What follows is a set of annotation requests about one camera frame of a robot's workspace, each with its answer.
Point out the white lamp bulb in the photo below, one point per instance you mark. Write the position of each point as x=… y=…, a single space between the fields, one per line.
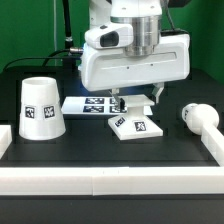
x=197 y=115

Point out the white lamp base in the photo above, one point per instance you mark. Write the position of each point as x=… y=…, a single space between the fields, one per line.
x=134 y=124

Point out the white marker plate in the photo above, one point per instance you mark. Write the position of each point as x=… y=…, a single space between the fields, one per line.
x=104 y=105

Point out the white right fence rail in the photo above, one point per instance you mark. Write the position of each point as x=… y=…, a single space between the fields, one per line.
x=213 y=140

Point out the white left fence rail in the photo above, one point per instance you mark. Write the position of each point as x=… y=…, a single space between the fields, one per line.
x=5 y=138

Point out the white fence rail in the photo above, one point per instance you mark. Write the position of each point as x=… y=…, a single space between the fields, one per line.
x=213 y=140
x=5 y=138
x=111 y=181

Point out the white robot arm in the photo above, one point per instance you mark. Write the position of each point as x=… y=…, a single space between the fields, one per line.
x=132 y=50

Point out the white lamp shade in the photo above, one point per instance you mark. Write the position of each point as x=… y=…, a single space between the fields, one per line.
x=41 y=117

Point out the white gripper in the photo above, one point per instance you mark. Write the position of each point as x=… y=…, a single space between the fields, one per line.
x=106 y=65

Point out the white front fence rail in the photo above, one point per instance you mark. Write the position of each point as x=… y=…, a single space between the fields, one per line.
x=111 y=181

